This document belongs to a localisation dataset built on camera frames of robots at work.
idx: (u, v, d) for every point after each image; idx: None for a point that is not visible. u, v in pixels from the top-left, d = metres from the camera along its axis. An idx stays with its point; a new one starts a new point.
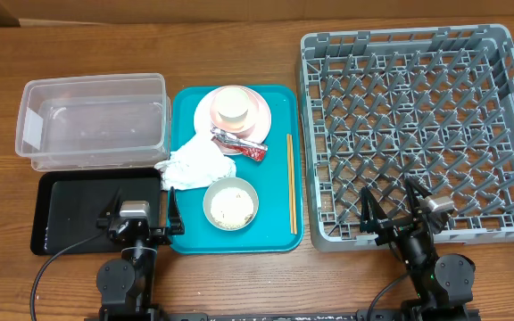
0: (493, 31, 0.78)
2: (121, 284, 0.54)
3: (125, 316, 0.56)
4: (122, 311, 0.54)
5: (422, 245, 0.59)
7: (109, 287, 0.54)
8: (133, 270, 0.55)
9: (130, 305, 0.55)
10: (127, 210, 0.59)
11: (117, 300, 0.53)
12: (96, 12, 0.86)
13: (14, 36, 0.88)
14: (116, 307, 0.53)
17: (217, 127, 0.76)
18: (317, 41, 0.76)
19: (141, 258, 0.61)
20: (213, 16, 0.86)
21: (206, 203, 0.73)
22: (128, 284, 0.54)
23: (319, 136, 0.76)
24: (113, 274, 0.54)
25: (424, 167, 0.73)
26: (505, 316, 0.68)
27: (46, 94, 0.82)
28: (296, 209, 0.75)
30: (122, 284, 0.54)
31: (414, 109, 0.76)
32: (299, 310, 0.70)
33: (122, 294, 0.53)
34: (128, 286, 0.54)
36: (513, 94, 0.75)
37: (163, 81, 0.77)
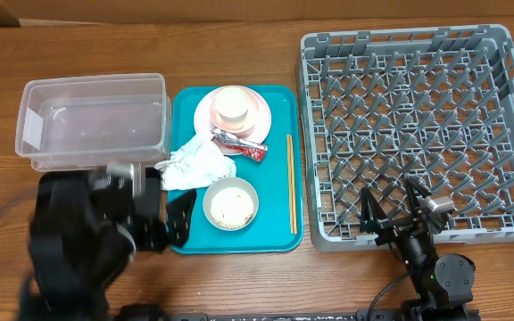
0: (493, 31, 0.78)
2: (64, 243, 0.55)
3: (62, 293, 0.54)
4: (57, 286, 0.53)
5: (422, 245, 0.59)
7: (46, 245, 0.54)
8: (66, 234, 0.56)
9: (65, 279, 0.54)
10: (112, 167, 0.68)
11: (52, 275, 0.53)
12: (96, 12, 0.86)
13: (14, 37, 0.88)
14: (53, 276, 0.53)
17: (217, 127, 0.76)
18: (317, 41, 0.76)
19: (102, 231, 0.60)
20: (213, 16, 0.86)
21: (206, 203, 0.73)
22: (58, 251, 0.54)
23: (319, 136, 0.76)
24: (42, 247, 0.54)
25: (424, 167, 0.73)
26: (505, 316, 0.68)
27: (46, 94, 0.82)
28: (296, 209, 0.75)
30: (53, 251, 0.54)
31: (414, 110, 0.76)
32: (299, 310, 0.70)
33: (53, 265, 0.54)
34: (60, 254, 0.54)
36: (513, 94, 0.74)
37: (163, 81, 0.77)
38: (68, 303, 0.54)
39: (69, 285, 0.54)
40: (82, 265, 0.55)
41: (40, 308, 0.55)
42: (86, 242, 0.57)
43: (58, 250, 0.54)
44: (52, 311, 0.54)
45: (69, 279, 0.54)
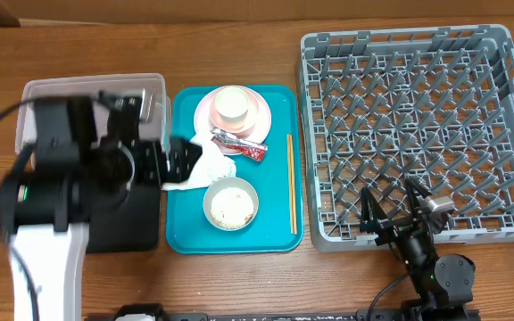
0: (493, 31, 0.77)
2: (70, 125, 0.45)
3: (45, 193, 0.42)
4: (61, 158, 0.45)
5: (422, 245, 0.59)
7: (43, 132, 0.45)
8: (61, 112, 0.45)
9: (72, 152, 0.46)
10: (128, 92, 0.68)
11: (60, 133, 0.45)
12: (96, 11, 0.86)
13: (14, 37, 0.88)
14: (50, 143, 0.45)
17: (217, 127, 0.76)
18: (317, 41, 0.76)
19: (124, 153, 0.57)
20: (213, 16, 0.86)
21: (206, 203, 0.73)
22: (62, 136, 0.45)
23: (319, 136, 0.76)
24: (43, 118, 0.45)
25: (424, 167, 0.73)
26: (505, 316, 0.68)
27: None
28: (296, 209, 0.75)
30: (55, 136, 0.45)
31: (414, 109, 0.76)
32: (299, 310, 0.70)
33: (65, 128, 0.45)
34: (65, 135, 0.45)
36: (513, 94, 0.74)
37: (163, 81, 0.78)
38: (37, 197, 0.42)
39: (60, 152, 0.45)
40: (87, 156, 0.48)
41: (17, 181, 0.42)
42: (83, 118, 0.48)
43: (65, 135, 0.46)
44: (20, 212, 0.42)
45: (51, 192, 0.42)
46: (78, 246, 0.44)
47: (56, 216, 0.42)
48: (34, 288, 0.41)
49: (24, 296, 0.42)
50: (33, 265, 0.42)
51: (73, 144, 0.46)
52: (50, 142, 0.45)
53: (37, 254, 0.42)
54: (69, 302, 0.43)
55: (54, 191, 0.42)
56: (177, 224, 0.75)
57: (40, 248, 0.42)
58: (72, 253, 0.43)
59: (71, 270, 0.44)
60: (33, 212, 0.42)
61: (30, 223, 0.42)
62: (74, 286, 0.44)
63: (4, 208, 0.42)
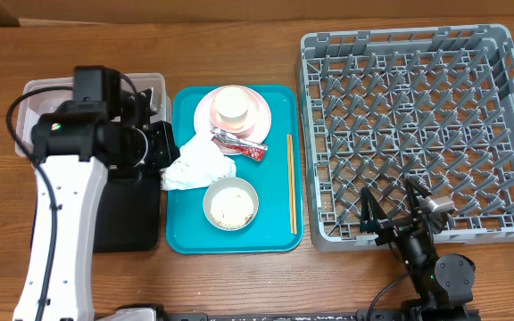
0: (494, 31, 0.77)
2: (102, 88, 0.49)
3: (72, 126, 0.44)
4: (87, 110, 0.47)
5: (422, 245, 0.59)
7: (77, 93, 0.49)
8: (96, 77, 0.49)
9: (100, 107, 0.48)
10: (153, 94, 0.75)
11: (91, 94, 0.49)
12: (96, 11, 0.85)
13: (14, 36, 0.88)
14: (82, 100, 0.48)
17: (217, 127, 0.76)
18: (317, 41, 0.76)
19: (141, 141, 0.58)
20: (213, 15, 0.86)
21: (205, 203, 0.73)
22: (93, 95, 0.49)
23: (319, 136, 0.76)
24: (80, 80, 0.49)
25: (424, 167, 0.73)
26: (505, 316, 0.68)
27: (47, 94, 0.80)
28: (296, 209, 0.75)
30: (87, 95, 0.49)
31: (414, 109, 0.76)
32: (299, 310, 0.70)
33: (98, 91, 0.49)
34: (95, 95, 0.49)
36: (513, 94, 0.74)
37: (163, 81, 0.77)
38: (65, 134, 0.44)
39: (88, 106, 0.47)
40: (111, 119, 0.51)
41: (49, 118, 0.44)
42: (114, 86, 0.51)
43: (95, 95, 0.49)
44: (50, 144, 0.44)
45: (78, 131, 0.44)
46: (98, 177, 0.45)
47: (82, 151, 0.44)
48: (54, 206, 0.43)
49: (45, 216, 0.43)
50: (56, 185, 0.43)
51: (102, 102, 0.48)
52: (82, 99, 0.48)
53: (60, 175, 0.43)
54: (86, 226, 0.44)
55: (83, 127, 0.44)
56: (177, 224, 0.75)
57: (63, 170, 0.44)
58: (93, 179, 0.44)
59: (89, 200, 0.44)
60: (62, 144, 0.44)
61: (60, 155, 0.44)
62: (89, 217, 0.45)
63: (37, 142, 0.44)
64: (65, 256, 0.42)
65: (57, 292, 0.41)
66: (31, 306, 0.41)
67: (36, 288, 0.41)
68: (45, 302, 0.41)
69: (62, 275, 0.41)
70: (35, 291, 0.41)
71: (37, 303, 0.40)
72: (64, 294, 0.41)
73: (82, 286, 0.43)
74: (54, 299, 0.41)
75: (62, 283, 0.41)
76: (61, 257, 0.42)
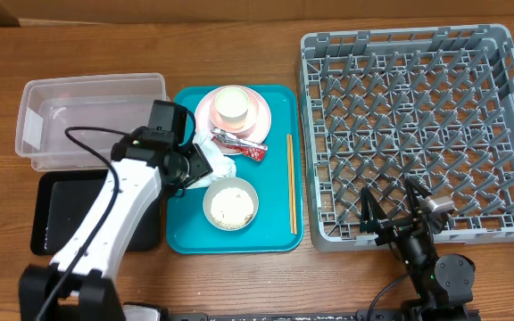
0: (494, 31, 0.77)
2: (173, 121, 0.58)
3: (148, 145, 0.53)
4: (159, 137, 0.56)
5: (422, 244, 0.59)
7: (152, 123, 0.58)
8: (171, 112, 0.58)
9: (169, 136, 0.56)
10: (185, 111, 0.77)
11: (163, 125, 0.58)
12: (96, 11, 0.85)
13: (14, 36, 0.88)
14: (156, 128, 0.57)
17: (217, 127, 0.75)
18: (317, 41, 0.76)
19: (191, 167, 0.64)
20: (212, 15, 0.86)
21: (206, 203, 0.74)
22: (166, 127, 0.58)
23: (319, 136, 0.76)
24: (159, 112, 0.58)
25: (424, 167, 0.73)
26: (504, 316, 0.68)
27: (45, 94, 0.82)
28: (296, 209, 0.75)
30: (160, 126, 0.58)
31: (414, 109, 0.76)
32: (299, 310, 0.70)
33: (169, 125, 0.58)
34: (167, 127, 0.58)
36: (513, 94, 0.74)
37: (163, 81, 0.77)
38: (142, 148, 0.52)
39: (161, 134, 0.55)
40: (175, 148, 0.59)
41: (132, 137, 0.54)
42: (181, 122, 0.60)
43: (167, 127, 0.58)
44: (127, 155, 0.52)
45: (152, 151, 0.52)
46: (155, 185, 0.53)
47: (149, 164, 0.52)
48: (117, 190, 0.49)
49: (105, 195, 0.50)
50: (121, 176, 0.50)
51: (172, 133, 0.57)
52: (156, 127, 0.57)
53: (128, 168, 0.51)
54: (135, 213, 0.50)
55: (157, 147, 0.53)
56: (177, 224, 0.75)
57: (132, 168, 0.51)
58: (152, 182, 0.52)
59: (143, 197, 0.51)
60: (137, 154, 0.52)
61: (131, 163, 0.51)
62: (138, 209, 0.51)
63: (118, 151, 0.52)
64: (112, 225, 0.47)
65: (95, 250, 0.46)
66: (70, 255, 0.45)
67: (79, 242, 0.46)
68: (82, 253, 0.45)
69: (103, 237, 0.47)
70: (78, 245, 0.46)
71: (76, 252, 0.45)
72: (101, 252, 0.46)
73: (114, 257, 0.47)
74: (91, 254, 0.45)
75: (101, 244, 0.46)
76: (109, 224, 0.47)
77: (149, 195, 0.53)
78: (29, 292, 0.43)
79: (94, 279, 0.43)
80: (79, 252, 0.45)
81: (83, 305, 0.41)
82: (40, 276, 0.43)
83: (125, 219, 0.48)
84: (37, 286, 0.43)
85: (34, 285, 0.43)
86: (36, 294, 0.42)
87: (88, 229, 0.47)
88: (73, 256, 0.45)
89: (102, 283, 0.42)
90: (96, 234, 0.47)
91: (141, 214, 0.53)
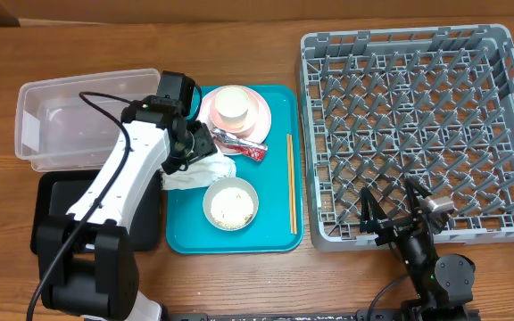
0: (494, 31, 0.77)
2: (180, 91, 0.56)
3: (156, 108, 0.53)
4: (164, 102, 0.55)
5: (422, 245, 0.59)
7: (159, 91, 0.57)
8: (178, 83, 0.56)
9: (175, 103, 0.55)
10: None
11: (170, 93, 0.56)
12: (96, 11, 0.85)
13: (14, 36, 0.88)
14: (163, 96, 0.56)
17: (217, 127, 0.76)
18: (317, 41, 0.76)
19: (198, 146, 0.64)
20: (212, 15, 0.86)
21: (206, 203, 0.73)
22: (173, 95, 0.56)
23: (319, 136, 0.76)
24: (166, 83, 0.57)
25: (424, 167, 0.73)
26: (505, 316, 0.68)
27: (41, 95, 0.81)
28: (296, 209, 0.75)
30: (167, 94, 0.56)
31: (414, 110, 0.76)
32: (299, 310, 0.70)
33: (177, 94, 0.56)
34: (173, 96, 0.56)
36: (513, 94, 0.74)
37: (160, 78, 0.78)
38: (151, 111, 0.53)
39: (168, 101, 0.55)
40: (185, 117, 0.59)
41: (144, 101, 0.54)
42: (190, 93, 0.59)
43: (174, 95, 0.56)
44: (137, 118, 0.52)
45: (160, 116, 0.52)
46: (164, 147, 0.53)
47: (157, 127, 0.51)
48: (128, 149, 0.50)
49: (118, 155, 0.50)
50: (132, 137, 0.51)
51: (178, 101, 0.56)
52: (164, 96, 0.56)
53: (138, 128, 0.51)
54: (145, 171, 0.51)
55: (166, 113, 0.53)
56: (177, 223, 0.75)
57: (143, 129, 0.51)
58: (161, 144, 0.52)
59: (153, 158, 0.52)
60: (146, 119, 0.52)
61: (141, 127, 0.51)
62: (149, 166, 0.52)
63: (129, 112, 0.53)
64: (126, 180, 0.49)
65: (109, 202, 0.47)
66: (84, 208, 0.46)
67: (93, 195, 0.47)
68: (97, 204, 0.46)
69: (117, 191, 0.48)
70: (92, 197, 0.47)
71: (91, 204, 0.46)
72: (114, 205, 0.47)
73: (127, 209, 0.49)
74: (105, 207, 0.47)
75: (115, 197, 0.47)
76: (121, 177, 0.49)
77: (157, 158, 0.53)
78: (44, 242, 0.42)
79: (108, 228, 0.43)
80: (95, 204, 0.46)
81: (99, 252, 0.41)
82: (55, 226, 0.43)
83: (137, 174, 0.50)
84: (53, 235, 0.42)
85: (49, 235, 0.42)
86: (51, 243, 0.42)
87: (103, 183, 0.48)
88: (88, 208, 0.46)
89: (117, 231, 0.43)
90: (111, 188, 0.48)
91: (150, 172, 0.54)
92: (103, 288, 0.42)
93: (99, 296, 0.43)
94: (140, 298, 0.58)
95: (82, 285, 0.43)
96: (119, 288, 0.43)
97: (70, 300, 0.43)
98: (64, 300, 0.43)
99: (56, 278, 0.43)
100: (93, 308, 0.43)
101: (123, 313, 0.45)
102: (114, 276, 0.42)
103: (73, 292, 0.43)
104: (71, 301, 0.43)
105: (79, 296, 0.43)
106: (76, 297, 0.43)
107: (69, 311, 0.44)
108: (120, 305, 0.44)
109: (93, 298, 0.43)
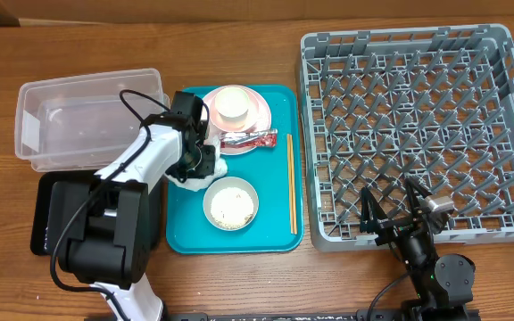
0: (494, 31, 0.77)
2: (193, 109, 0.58)
3: (170, 118, 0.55)
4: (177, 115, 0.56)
5: (422, 245, 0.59)
7: (173, 108, 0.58)
8: (190, 101, 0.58)
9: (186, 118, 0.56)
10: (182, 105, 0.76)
11: (181, 108, 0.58)
12: (96, 12, 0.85)
13: (13, 36, 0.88)
14: (176, 112, 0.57)
17: (228, 132, 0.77)
18: (317, 41, 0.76)
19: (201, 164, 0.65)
20: (212, 15, 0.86)
21: (206, 203, 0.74)
22: (184, 111, 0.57)
23: (319, 136, 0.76)
24: (179, 101, 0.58)
25: (424, 167, 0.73)
26: (504, 316, 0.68)
27: (41, 95, 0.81)
28: (296, 209, 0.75)
30: (179, 110, 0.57)
31: (414, 109, 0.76)
32: (299, 310, 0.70)
33: (187, 111, 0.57)
34: (185, 112, 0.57)
36: (513, 94, 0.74)
37: (159, 76, 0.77)
38: (167, 119, 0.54)
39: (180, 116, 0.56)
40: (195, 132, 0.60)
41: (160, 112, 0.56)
42: (199, 111, 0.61)
43: (186, 111, 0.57)
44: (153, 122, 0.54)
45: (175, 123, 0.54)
46: (178, 148, 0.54)
47: (171, 133, 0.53)
48: (149, 138, 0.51)
49: (138, 142, 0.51)
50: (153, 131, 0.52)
51: (190, 118, 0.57)
52: (177, 112, 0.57)
53: (157, 127, 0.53)
54: (162, 160, 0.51)
55: (178, 121, 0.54)
56: (177, 223, 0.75)
57: (163, 129, 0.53)
58: (176, 144, 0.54)
59: (169, 153, 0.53)
60: (161, 124, 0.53)
61: (156, 129, 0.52)
62: (165, 159, 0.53)
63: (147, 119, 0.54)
64: (148, 156, 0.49)
65: (133, 170, 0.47)
66: (109, 170, 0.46)
67: (117, 164, 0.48)
68: (122, 169, 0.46)
69: (140, 163, 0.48)
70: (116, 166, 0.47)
71: (116, 168, 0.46)
72: (137, 174, 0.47)
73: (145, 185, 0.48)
74: (129, 172, 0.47)
75: (137, 168, 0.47)
76: (145, 154, 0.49)
77: (171, 156, 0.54)
78: (70, 197, 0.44)
79: (131, 184, 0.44)
80: (119, 168, 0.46)
81: (121, 206, 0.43)
82: (83, 183, 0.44)
83: (157, 157, 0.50)
84: (80, 191, 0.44)
85: (76, 190, 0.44)
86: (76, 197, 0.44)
87: (126, 156, 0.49)
88: (112, 171, 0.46)
89: (140, 186, 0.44)
90: (135, 159, 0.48)
91: (161, 171, 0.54)
92: (120, 242, 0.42)
93: (116, 252, 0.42)
94: (145, 283, 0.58)
95: (100, 242, 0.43)
96: (136, 242, 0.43)
97: (86, 256, 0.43)
98: (80, 257, 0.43)
99: (76, 233, 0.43)
100: (109, 264, 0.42)
101: (136, 275, 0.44)
102: (133, 229, 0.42)
103: (89, 250, 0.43)
104: (87, 259, 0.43)
105: (95, 253, 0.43)
106: (93, 254, 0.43)
107: (84, 272, 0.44)
108: (135, 264, 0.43)
109: (109, 254, 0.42)
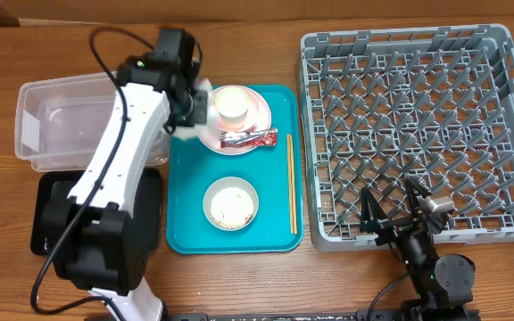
0: (493, 31, 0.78)
2: (179, 46, 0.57)
3: (156, 63, 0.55)
4: (162, 60, 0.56)
5: (422, 245, 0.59)
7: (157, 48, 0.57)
8: (177, 37, 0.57)
9: (172, 62, 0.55)
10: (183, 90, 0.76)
11: (168, 52, 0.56)
12: (96, 11, 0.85)
13: (13, 36, 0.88)
14: (161, 53, 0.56)
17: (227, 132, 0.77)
18: (317, 41, 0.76)
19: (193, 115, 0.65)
20: (212, 15, 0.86)
21: (205, 203, 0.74)
22: (169, 53, 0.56)
23: (319, 136, 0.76)
24: (164, 40, 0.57)
25: (424, 167, 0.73)
26: (504, 316, 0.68)
27: (41, 95, 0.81)
28: (296, 209, 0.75)
30: (164, 50, 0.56)
31: (414, 109, 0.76)
32: (299, 311, 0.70)
33: (172, 53, 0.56)
34: (169, 53, 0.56)
36: (513, 94, 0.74)
37: None
38: (151, 68, 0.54)
39: (166, 58, 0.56)
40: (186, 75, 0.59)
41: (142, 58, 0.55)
42: (188, 49, 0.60)
43: (171, 53, 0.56)
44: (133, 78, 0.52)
45: (160, 71, 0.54)
46: (165, 110, 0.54)
47: (155, 85, 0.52)
48: (125, 119, 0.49)
49: (115, 125, 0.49)
50: (129, 103, 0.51)
51: (176, 61, 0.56)
52: (161, 53, 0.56)
53: (135, 94, 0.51)
54: (147, 135, 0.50)
55: (163, 68, 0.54)
56: (177, 223, 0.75)
57: (142, 93, 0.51)
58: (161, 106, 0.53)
59: (151, 129, 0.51)
60: (145, 73, 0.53)
61: (139, 84, 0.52)
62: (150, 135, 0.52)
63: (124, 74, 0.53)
64: (126, 156, 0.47)
65: (110, 183, 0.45)
66: (85, 192, 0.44)
67: (93, 174, 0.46)
68: (98, 186, 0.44)
69: (118, 169, 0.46)
70: (93, 176, 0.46)
71: (92, 186, 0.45)
72: (116, 185, 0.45)
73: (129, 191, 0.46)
74: (107, 187, 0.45)
75: (116, 176, 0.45)
76: (121, 151, 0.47)
77: (159, 119, 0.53)
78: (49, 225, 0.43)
79: (110, 212, 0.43)
80: (95, 185, 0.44)
81: (103, 239, 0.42)
82: (59, 210, 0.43)
83: (138, 144, 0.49)
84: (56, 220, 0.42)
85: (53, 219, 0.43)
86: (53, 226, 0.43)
87: (102, 160, 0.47)
88: (89, 191, 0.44)
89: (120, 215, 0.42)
90: (112, 165, 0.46)
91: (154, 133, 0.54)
92: (111, 267, 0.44)
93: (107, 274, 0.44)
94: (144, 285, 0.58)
95: (88, 263, 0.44)
96: (126, 264, 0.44)
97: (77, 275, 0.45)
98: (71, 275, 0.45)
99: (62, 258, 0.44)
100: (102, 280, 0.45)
101: (132, 282, 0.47)
102: (120, 257, 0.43)
103: (78, 271, 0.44)
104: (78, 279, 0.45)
105: (86, 275, 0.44)
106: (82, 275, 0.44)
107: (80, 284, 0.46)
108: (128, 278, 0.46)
109: (100, 275, 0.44)
